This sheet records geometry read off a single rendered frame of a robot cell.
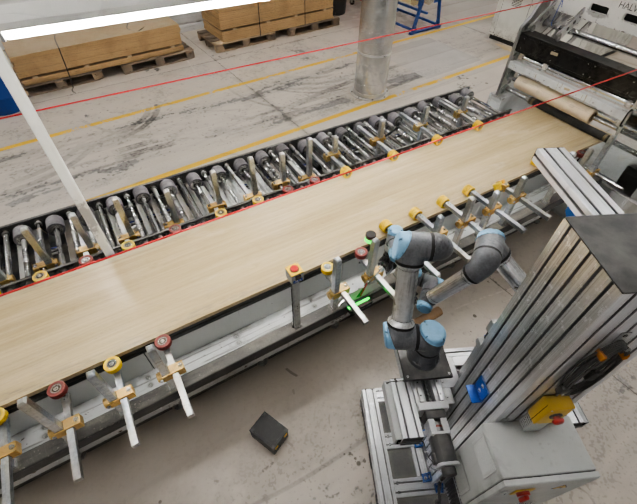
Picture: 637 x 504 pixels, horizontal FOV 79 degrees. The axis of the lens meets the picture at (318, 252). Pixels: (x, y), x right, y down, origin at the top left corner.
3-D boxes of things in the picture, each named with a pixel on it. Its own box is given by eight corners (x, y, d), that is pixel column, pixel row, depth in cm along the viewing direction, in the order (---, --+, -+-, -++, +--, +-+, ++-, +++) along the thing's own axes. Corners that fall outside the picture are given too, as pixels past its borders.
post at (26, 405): (79, 440, 189) (25, 402, 154) (71, 444, 188) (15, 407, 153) (77, 434, 191) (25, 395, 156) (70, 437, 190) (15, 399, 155)
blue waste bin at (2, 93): (35, 110, 536) (5, 55, 482) (-13, 122, 513) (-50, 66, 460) (28, 94, 568) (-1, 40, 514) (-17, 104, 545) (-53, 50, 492)
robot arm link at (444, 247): (465, 232, 148) (431, 241, 197) (436, 230, 148) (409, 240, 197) (463, 262, 147) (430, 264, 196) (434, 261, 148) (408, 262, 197)
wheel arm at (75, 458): (85, 479, 168) (81, 476, 165) (77, 483, 167) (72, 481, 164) (71, 393, 193) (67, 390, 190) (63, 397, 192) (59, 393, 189)
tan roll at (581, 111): (652, 150, 312) (662, 137, 303) (643, 155, 308) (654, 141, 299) (511, 81, 394) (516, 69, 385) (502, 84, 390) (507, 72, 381)
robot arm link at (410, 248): (417, 357, 167) (437, 237, 146) (382, 354, 167) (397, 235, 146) (412, 340, 178) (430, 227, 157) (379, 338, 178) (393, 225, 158)
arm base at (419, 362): (443, 369, 177) (449, 359, 170) (411, 372, 176) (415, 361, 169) (433, 340, 187) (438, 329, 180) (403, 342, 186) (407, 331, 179)
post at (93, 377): (133, 415, 200) (94, 374, 164) (125, 419, 198) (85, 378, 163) (131, 409, 202) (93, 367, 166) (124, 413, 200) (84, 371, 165)
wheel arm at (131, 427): (141, 445, 174) (138, 442, 171) (134, 449, 173) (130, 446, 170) (120, 366, 199) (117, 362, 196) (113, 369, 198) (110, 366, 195)
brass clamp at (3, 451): (22, 455, 172) (16, 451, 168) (-13, 472, 167) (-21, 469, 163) (21, 442, 176) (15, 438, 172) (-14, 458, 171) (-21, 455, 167)
